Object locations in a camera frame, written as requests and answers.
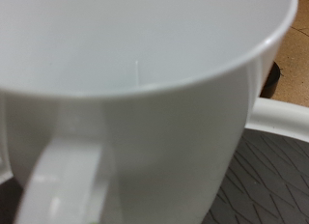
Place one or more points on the white two-tier turntable shelf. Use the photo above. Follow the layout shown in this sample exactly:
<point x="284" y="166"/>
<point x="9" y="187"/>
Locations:
<point x="273" y="172"/>

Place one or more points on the white mug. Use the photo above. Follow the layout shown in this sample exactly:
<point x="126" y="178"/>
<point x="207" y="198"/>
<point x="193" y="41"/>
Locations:
<point x="161" y="137"/>

